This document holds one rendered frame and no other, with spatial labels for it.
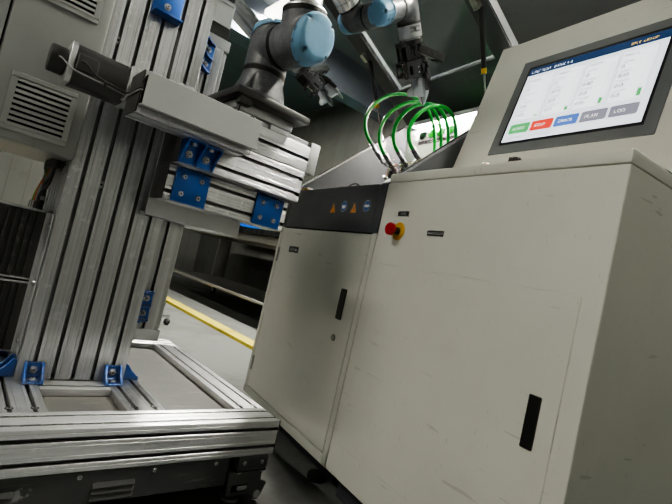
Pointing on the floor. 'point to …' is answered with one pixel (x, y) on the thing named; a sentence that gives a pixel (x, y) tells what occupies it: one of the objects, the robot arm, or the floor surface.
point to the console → (518, 323)
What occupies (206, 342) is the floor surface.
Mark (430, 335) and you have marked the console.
